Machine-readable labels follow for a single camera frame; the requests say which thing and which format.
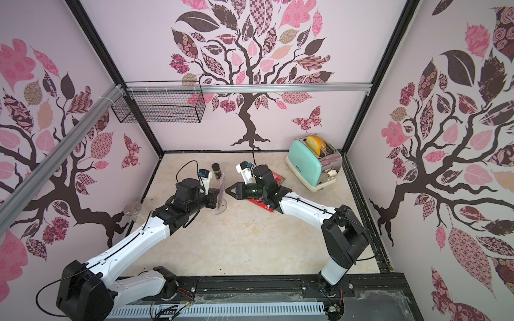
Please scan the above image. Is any clear plastic ruler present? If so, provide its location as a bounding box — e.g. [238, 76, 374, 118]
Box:
[217, 175, 226, 206]

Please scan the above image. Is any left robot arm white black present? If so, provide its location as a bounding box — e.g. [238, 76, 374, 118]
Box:
[56, 178, 222, 320]

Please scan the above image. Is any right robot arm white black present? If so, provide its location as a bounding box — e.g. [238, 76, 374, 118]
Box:
[226, 161, 370, 296]

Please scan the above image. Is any red ruler set near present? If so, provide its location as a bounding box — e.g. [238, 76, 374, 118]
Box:
[248, 199, 274, 213]

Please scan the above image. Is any red ruler set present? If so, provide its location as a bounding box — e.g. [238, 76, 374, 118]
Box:
[273, 172, 285, 185]
[248, 199, 274, 213]

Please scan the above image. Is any red ruler set far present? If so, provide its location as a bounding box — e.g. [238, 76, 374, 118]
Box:
[273, 172, 285, 185]

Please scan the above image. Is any clear protractor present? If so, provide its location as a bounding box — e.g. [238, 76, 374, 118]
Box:
[215, 199, 228, 215]

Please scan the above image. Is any black lid spice jar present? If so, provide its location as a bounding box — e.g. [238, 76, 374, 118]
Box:
[211, 163, 222, 180]

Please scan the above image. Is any mint green toaster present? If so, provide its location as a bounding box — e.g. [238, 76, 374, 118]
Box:
[285, 135, 343, 192]

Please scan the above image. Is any clear plastic cup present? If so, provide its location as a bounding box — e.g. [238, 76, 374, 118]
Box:
[123, 201, 142, 222]

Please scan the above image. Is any yellow toast slice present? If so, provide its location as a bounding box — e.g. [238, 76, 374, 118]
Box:
[305, 136, 327, 157]

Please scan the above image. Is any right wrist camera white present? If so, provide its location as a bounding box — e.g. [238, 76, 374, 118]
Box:
[236, 161, 254, 185]

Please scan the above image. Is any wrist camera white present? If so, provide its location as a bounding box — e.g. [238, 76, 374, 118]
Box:
[236, 161, 254, 185]
[198, 169, 213, 195]

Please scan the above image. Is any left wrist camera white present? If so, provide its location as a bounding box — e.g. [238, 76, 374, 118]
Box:
[198, 169, 213, 195]

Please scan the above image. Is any black wire basket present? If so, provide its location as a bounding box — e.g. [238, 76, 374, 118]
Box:
[111, 80, 207, 124]

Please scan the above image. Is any aluminium rail back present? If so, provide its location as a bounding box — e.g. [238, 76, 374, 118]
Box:
[127, 82, 373, 94]

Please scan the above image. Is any aluminium rail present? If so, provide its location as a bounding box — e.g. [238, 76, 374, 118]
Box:
[127, 82, 373, 94]
[1, 84, 124, 234]

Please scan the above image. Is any white slotted cable duct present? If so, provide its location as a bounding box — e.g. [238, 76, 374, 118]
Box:
[107, 302, 328, 320]

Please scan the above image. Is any aluminium rail left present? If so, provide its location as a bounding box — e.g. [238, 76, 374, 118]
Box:
[1, 84, 124, 234]

